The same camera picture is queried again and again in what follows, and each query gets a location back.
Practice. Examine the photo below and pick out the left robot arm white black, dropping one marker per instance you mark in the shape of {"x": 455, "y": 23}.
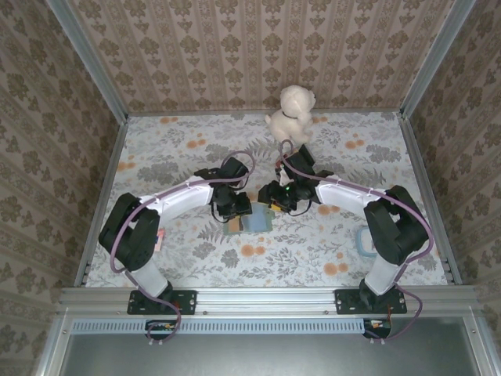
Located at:
{"x": 180, "y": 196}

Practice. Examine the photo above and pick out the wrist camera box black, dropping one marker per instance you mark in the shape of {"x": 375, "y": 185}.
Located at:
{"x": 301, "y": 164}
{"x": 235, "y": 168}

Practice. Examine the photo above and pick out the tan card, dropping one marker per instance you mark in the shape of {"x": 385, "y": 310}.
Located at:
{"x": 235, "y": 225}

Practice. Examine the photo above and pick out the thin aluminium table edge strip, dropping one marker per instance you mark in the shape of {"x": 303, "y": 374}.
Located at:
{"x": 195, "y": 113}

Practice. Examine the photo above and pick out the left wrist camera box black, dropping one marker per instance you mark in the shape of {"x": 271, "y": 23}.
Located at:
{"x": 235, "y": 168}

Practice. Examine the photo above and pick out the aluminium frame rail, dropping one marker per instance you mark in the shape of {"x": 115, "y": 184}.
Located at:
{"x": 266, "y": 299}

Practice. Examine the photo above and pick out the pink card with blue label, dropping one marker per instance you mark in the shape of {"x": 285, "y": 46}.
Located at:
{"x": 159, "y": 243}

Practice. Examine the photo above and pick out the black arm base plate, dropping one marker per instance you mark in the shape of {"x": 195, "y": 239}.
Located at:
{"x": 188, "y": 301}
{"x": 344, "y": 301}

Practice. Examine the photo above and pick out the aluminium table side rail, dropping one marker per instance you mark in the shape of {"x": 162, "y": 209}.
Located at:
{"x": 108, "y": 176}
{"x": 417, "y": 156}

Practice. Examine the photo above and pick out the aluminium frame corner post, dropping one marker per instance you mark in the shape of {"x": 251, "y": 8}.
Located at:
{"x": 435, "y": 58}
{"x": 91, "y": 62}

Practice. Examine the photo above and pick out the cream plush dog toy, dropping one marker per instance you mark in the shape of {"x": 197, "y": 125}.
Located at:
{"x": 291, "y": 117}

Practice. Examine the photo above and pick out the green card holder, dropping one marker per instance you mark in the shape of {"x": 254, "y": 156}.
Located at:
{"x": 256, "y": 223}

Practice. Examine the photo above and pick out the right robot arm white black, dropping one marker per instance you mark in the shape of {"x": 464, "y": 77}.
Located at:
{"x": 344, "y": 194}

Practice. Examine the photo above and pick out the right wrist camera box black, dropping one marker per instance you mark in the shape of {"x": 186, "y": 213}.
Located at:
{"x": 301, "y": 164}

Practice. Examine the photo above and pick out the grey metal panel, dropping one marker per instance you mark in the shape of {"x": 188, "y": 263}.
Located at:
{"x": 266, "y": 356}

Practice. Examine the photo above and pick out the black connector module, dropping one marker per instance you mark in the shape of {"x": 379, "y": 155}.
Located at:
{"x": 385, "y": 331}
{"x": 156, "y": 332}

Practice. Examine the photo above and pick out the black card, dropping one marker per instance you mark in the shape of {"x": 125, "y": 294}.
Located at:
{"x": 303, "y": 149}

